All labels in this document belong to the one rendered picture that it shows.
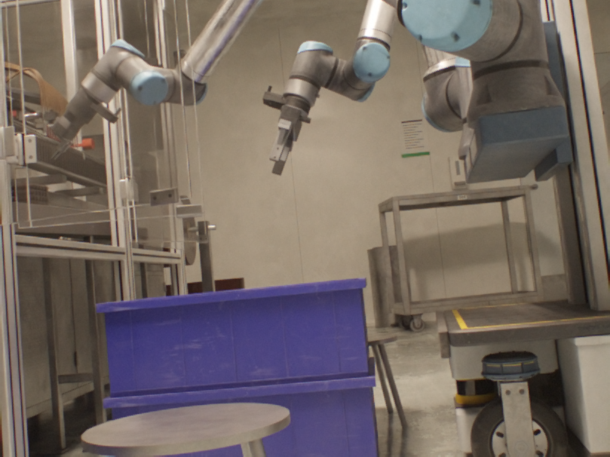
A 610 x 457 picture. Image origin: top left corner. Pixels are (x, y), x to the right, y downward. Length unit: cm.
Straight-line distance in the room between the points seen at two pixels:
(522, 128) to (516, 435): 57
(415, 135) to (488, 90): 509
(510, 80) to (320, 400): 77
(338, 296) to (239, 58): 529
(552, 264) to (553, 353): 501
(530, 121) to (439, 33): 25
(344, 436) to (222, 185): 507
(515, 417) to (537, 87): 62
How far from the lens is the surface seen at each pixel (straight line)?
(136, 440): 107
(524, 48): 153
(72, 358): 285
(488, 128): 147
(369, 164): 655
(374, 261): 614
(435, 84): 217
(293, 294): 166
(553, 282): 667
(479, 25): 138
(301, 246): 650
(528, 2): 157
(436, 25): 138
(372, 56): 194
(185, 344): 172
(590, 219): 164
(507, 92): 150
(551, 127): 148
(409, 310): 532
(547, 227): 668
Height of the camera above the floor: 44
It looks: 6 degrees up
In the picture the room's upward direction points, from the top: 6 degrees counter-clockwise
